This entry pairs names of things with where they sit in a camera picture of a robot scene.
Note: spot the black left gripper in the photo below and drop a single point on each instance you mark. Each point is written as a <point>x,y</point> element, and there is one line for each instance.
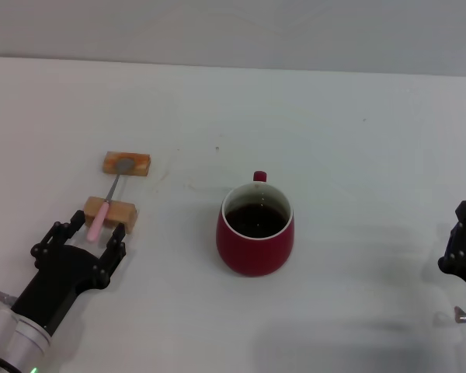
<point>58,279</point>

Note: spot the red cup with coffee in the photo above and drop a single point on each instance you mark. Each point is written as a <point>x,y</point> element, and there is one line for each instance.
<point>252,256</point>

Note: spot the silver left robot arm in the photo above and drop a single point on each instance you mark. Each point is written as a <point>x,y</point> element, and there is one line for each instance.
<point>19,342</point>

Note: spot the plain light wooden block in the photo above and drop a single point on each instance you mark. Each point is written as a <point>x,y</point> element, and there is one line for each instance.
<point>120,213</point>

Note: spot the orange stained wooden block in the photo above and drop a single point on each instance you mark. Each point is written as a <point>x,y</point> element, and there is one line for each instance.
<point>141,165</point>

